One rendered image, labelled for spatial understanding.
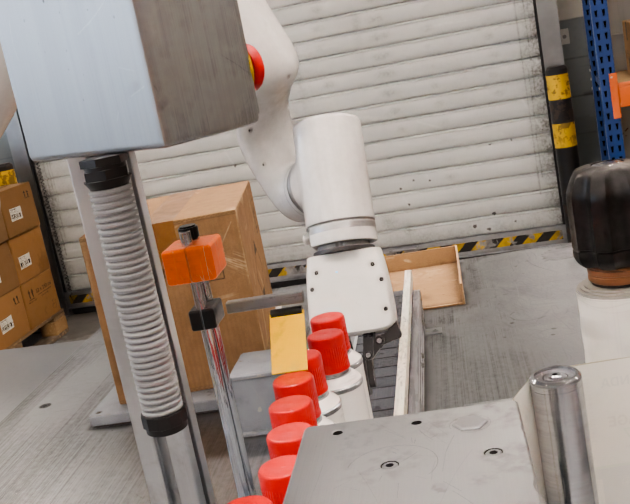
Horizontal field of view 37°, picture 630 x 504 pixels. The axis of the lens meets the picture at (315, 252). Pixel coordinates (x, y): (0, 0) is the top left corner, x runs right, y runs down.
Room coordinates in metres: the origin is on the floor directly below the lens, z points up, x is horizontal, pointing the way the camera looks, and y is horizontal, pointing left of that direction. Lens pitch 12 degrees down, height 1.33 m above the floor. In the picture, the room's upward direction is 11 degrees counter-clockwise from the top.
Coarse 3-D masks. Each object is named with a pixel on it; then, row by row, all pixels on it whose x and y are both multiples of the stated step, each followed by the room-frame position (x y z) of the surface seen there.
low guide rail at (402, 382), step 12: (408, 276) 1.58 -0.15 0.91; (408, 288) 1.51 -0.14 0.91; (408, 300) 1.44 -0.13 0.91; (408, 312) 1.37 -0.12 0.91; (408, 324) 1.32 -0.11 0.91; (408, 336) 1.27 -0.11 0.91; (408, 348) 1.23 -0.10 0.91; (408, 360) 1.20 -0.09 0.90; (408, 372) 1.16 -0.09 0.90; (396, 384) 1.09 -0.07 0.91; (408, 384) 1.13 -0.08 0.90; (396, 396) 1.05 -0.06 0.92; (396, 408) 1.02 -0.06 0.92
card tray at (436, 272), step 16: (384, 256) 1.95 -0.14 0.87; (400, 256) 1.95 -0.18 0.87; (416, 256) 1.94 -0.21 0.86; (432, 256) 1.94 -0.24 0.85; (448, 256) 1.93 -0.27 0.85; (400, 272) 1.93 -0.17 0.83; (416, 272) 1.91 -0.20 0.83; (432, 272) 1.88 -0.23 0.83; (448, 272) 1.86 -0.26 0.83; (400, 288) 1.81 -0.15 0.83; (416, 288) 1.79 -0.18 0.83; (432, 288) 1.77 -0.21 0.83; (448, 288) 1.74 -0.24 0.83; (432, 304) 1.66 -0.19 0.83; (448, 304) 1.64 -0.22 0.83
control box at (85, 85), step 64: (0, 0) 0.73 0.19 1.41; (64, 0) 0.68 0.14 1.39; (128, 0) 0.63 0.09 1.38; (192, 0) 0.67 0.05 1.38; (64, 64) 0.69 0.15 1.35; (128, 64) 0.64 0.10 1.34; (192, 64) 0.66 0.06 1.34; (64, 128) 0.71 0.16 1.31; (128, 128) 0.65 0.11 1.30; (192, 128) 0.65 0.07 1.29
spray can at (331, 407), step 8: (312, 352) 0.76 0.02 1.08; (312, 360) 0.74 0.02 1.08; (320, 360) 0.75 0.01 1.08; (312, 368) 0.74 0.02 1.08; (320, 368) 0.75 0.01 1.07; (320, 376) 0.74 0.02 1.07; (320, 384) 0.74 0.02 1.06; (320, 392) 0.74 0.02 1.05; (328, 392) 0.76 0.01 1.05; (320, 400) 0.74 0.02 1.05; (328, 400) 0.74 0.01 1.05; (336, 400) 0.75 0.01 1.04; (328, 408) 0.74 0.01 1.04; (336, 408) 0.74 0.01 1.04; (328, 416) 0.73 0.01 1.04; (336, 416) 0.74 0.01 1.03
